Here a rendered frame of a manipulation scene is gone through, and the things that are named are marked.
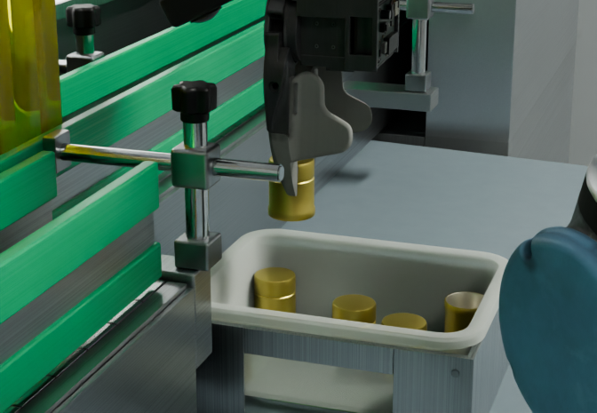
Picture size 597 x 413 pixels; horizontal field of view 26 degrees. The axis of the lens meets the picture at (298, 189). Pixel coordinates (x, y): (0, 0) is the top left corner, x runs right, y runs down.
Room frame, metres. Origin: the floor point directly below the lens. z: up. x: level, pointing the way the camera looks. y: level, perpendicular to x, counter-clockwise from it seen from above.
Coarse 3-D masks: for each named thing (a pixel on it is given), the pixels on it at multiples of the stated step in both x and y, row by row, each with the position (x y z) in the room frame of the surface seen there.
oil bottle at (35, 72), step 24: (24, 0) 0.86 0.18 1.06; (48, 0) 0.89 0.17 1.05; (24, 24) 0.86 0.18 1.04; (48, 24) 0.89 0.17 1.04; (24, 48) 0.85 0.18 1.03; (48, 48) 0.88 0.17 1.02; (24, 72) 0.85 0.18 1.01; (48, 72) 0.88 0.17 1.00; (24, 96) 0.85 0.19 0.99; (48, 96) 0.88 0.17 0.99; (24, 120) 0.85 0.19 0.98; (48, 120) 0.88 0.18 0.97
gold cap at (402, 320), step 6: (384, 318) 0.89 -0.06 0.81; (390, 318) 0.89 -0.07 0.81; (396, 318) 0.89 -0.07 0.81; (402, 318) 0.89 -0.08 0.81; (408, 318) 0.89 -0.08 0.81; (414, 318) 0.89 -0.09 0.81; (420, 318) 0.89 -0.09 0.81; (384, 324) 0.88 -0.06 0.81; (390, 324) 0.88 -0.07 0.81; (396, 324) 0.88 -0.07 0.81; (402, 324) 0.88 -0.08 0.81; (408, 324) 0.88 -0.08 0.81; (414, 324) 0.88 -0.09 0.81; (420, 324) 0.88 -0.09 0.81; (426, 324) 0.88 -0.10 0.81
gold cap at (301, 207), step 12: (300, 168) 0.90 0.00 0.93; (312, 168) 0.91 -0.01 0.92; (300, 180) 0.90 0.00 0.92; (312, 180) 0.91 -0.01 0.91; (276, 192) 0.91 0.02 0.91; (300, 192) 0.90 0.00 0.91; (312, 192) 0.91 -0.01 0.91; (276, 204) 0.91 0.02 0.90; (288, 204) 0.90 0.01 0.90; (300, 204) 0.90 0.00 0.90; (312, 204) 0.91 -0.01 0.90; (276, 216) 0.91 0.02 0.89; (288, 216) 0.90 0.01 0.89; (300, 216) 0.90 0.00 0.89; (312, 216) 0.91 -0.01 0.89
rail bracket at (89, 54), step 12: (72, 12) 1.10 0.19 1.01; (84, 12) 1.10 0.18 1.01; (96, 12) 1.11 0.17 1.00; (72, 24) 1.10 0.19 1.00; (84, 24) 1.10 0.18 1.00; (96, 24) 1.11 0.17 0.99; (84, 36) 1.10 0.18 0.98; (84, 48) 1.10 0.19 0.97; (60, 60) 1.12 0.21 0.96; (72, 60) 1.10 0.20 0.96; (84, 60) 1.10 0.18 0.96; (60, 72) 1.11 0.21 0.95
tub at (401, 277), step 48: (240, 240) 0.98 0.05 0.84; (288, 240) 1.00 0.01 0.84; (336, 240) 0.99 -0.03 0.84; (240, 288) 0.95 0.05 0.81; (336, 288) 0.98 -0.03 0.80; (384, 288) 0.97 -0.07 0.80; (432, 288) 0.96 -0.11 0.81; (480, 288) 0.95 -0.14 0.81; (336, 336) 0.83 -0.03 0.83; (384, 336) 0.81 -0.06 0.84; (432, 336) 0.80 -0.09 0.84; (480, 336) 0.81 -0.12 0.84
